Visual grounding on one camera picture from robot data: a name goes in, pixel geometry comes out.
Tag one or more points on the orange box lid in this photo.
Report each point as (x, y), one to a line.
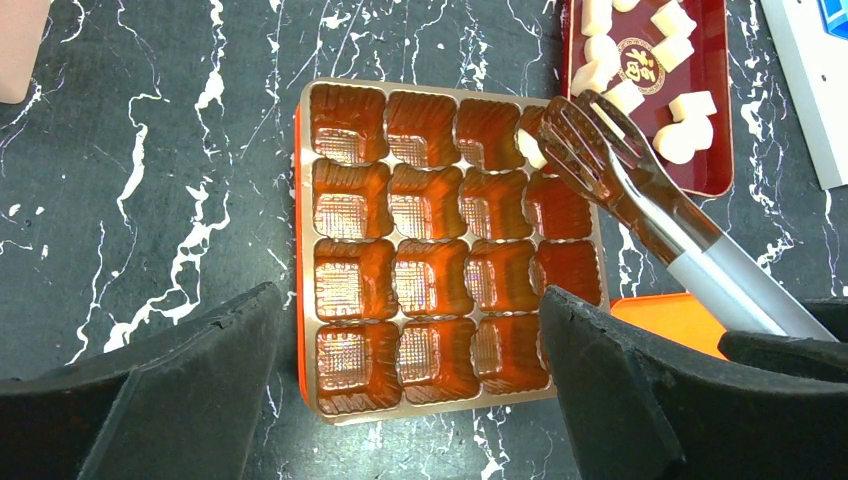
(677, 317)

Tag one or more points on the oval white chocolate piece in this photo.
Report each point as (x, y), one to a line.
(529, 148)

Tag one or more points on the square white chocolate piece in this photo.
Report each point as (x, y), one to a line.
(693, 104)

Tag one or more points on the metal tongs with white handle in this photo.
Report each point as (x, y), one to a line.
(605, 158)

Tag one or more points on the white board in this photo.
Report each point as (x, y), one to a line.
(815, 66)

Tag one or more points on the round white chocolate piece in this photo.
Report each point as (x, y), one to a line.
(675, 143)

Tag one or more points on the orange chocolate box with tray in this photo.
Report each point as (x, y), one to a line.
(425, 242)

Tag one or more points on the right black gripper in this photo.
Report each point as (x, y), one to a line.
(807, 358)

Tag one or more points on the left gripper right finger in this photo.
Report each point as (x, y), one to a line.
(639, 406)

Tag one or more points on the blue folder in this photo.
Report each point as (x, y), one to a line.
(835, 17)

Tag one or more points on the peach plastic file rack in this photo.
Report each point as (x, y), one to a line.
(22, 26)

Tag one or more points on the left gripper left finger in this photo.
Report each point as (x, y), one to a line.
(181, 404)

